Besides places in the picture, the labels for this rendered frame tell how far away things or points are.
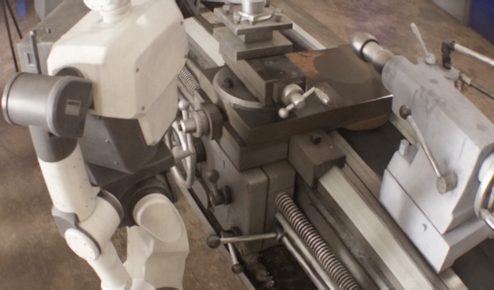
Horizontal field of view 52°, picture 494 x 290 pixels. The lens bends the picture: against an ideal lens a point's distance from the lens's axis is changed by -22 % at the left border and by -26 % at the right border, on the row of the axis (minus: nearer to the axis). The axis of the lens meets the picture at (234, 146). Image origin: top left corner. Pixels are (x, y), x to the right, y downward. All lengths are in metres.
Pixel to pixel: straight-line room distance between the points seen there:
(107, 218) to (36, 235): 1.61
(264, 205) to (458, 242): 0.66
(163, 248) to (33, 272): 1.26
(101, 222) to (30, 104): 0.28
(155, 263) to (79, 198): 0.43
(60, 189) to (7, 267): 1.59
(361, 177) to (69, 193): 0.86
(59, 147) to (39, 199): 1.92
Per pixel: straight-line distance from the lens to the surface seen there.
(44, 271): 2.53
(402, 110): 1.38
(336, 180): 1.59
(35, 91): 0.94
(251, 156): 1.65
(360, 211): 1.52
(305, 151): 1.62
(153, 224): 1.29
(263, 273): 1.93
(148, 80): 1.06
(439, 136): 1.38
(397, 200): 1.48
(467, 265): 1.62
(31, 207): 2.85
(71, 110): 0.94
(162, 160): 1.23
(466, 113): 1.39
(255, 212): 1.71
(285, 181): 1.69
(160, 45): 1.07
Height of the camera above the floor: 1.84
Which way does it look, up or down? 36 degrees down
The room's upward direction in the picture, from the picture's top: 2 degrees clockwise
